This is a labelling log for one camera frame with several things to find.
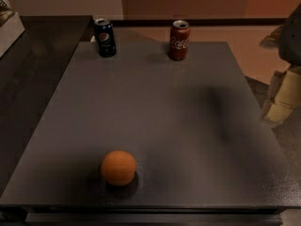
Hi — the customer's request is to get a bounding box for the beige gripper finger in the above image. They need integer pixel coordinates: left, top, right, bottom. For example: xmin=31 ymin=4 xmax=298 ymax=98
xmin=261 ymin=66 xmax=301 ymax=128

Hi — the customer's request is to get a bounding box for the orange fruit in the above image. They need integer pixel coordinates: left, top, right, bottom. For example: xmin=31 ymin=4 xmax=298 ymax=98
xmin=101 ymin=151 xmax=136 ymax=186

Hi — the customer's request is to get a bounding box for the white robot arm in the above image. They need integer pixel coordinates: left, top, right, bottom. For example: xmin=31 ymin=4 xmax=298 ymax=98
xmin=261 ymin=5 xmax=301 ymax=127

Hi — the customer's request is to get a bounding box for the red coca-cola can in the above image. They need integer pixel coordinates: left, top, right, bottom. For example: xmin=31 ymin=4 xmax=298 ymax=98
xmin=168 ymin=20 xmax=190 ymax=61

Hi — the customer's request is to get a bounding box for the blue pepsi can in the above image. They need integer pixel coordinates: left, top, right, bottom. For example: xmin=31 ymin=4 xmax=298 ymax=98
xmin=94 ymin=18 xmax=117 ymax=57

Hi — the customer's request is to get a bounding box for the dark side table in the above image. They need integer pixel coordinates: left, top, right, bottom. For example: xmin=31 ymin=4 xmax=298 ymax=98
xmin=0 ymin=15 xmax=91 ymax=195

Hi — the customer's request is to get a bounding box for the white box on side table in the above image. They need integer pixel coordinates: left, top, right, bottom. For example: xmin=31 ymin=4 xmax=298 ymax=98
xmin=0 ymin=0 xmax=25 ymax=57

